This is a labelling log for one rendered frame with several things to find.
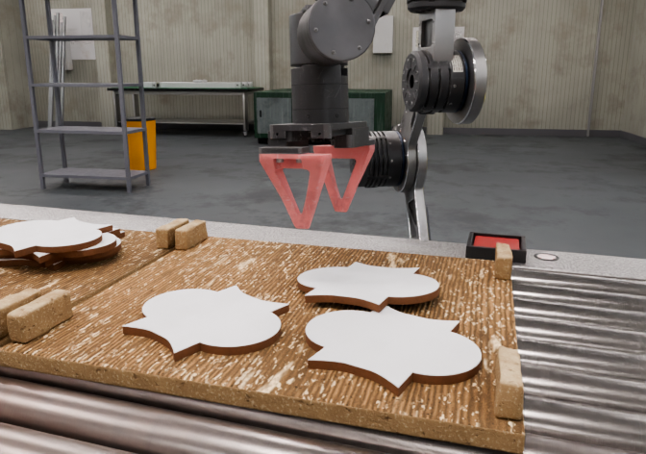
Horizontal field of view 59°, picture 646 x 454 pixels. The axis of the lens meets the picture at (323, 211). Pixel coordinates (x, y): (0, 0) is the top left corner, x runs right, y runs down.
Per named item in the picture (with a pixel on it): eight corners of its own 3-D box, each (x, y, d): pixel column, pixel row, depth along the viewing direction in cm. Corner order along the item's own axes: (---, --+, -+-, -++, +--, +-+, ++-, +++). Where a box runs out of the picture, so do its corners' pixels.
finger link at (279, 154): (354, 221, 59) (352, 128, 57) (324, 236, 52) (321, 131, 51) (294, 217, 61) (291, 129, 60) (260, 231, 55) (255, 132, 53)
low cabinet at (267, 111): (391, 134, 1087) (392, 88, 1068) (384, 146, 902) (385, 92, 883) (283, 132, 1123) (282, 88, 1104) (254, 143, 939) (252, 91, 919)
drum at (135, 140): (150, 171, 682) (146, 119, 667) (118, 170, 689) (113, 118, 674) (164, 166, 719) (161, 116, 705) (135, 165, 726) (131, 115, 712)
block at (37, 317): (59, 315, 54) (55, 287, 53) (75, 316, 53) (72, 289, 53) (7, 343, 48) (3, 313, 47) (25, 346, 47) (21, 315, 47)
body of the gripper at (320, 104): (368, 138, 62) (367, 67, 60) (330, 144, 53) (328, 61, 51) (313, 138, 64) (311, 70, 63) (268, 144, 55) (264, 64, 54)
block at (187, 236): (196, 238, 79) (195, 217, 78) (209, 239, 78) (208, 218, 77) (174, 250, 73) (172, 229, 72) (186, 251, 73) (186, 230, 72)
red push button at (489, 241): (474, 244, 83) (475, 235, 82) (518, 248, 81) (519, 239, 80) (471, 257, 77) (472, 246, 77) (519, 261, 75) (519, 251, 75)
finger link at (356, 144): (376, 210, 65) (376, 125, 63) (353, 221, 58) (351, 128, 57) (322, 207, 68) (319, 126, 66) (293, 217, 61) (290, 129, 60)
